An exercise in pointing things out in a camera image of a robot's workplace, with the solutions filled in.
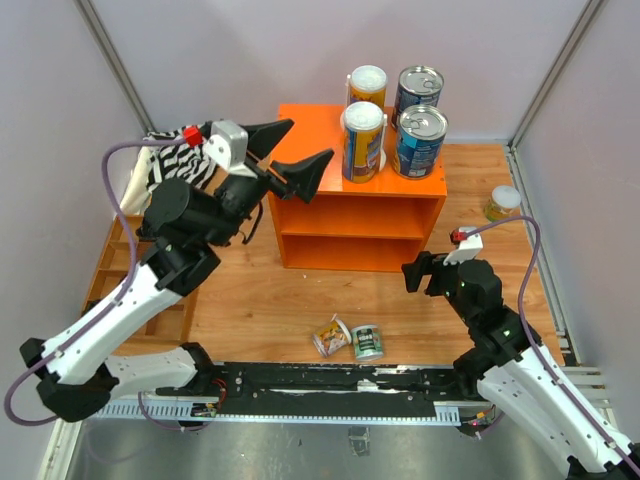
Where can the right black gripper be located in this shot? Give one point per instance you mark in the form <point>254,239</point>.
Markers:
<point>424,264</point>

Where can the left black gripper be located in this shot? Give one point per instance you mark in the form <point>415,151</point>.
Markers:
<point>303,176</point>

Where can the tall colourful can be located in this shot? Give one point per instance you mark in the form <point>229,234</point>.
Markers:
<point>364,129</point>

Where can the orange noodle cup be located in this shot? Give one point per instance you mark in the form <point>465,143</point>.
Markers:
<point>331,337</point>

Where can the tall yellow purple can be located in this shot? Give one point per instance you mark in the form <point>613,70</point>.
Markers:
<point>367,83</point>

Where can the white lid yellow jar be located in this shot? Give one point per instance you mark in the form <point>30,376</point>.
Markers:
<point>503,201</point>

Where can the blue soup can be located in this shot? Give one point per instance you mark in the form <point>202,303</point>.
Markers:
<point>421,130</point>

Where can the dark blue food can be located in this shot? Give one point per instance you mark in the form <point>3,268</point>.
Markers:
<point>417,85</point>

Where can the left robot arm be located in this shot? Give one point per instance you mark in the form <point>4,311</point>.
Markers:
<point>78,370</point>

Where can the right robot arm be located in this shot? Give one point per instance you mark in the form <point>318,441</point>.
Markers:
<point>510,367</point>

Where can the orange wooden shelf cabinet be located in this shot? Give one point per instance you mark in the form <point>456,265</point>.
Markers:
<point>375,226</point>

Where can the green white noodle cup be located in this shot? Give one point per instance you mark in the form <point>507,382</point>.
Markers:
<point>366,341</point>

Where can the black white striped cloth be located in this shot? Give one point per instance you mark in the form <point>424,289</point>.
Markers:
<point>180,161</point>

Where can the white cloth under stripes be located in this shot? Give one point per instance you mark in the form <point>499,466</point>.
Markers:
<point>136,193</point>

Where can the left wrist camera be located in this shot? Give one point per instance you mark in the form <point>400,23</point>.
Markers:
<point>227,148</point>

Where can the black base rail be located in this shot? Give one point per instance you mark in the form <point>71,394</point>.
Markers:
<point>322,391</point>

